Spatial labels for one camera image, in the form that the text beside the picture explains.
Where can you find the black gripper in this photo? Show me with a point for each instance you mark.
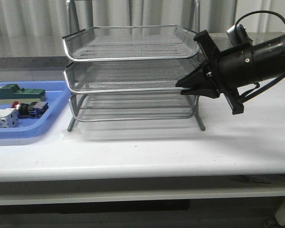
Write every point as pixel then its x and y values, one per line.
pixel 224 72

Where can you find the silver mesh tray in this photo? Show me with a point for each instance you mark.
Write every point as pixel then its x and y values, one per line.
pixel 129 106
pixel 127 76
pixel 131 43

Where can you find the red emergency stop button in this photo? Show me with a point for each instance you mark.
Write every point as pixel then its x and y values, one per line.
pixel 32 110

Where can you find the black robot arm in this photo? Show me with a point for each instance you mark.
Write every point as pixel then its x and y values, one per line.
pixel 269 67

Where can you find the clear tape under rack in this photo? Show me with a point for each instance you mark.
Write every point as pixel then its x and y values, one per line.
pixel 75 134

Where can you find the blue plastic tray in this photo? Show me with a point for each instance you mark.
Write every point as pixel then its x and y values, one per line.
pixel 57 96

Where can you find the white circuit breaker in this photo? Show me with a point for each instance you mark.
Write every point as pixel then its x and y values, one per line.
pixel 8 118

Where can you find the dark background counter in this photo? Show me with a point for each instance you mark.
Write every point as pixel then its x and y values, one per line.
pixel 51 55

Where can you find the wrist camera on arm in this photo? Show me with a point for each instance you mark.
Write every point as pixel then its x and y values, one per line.
pixel 237 35

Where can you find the green electrical switch module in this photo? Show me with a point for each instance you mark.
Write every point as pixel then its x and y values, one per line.
pixel 12 92

